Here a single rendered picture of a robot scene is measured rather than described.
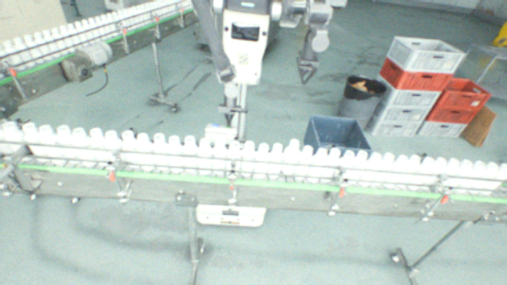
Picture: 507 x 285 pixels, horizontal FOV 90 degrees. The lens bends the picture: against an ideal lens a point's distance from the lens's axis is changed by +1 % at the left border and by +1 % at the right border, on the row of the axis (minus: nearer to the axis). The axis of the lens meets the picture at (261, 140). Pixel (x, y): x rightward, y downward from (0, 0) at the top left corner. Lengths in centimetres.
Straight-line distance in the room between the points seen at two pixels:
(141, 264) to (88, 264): 33
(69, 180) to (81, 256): 99
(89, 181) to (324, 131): 135
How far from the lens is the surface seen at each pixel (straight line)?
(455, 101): 389
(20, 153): 133
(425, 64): 326
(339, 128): 181
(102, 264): 216
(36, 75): 218
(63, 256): 229
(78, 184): 134
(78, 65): 220
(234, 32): 140
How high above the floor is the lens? 183
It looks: 39 degrees down
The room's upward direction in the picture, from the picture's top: 9 degrees clockwise
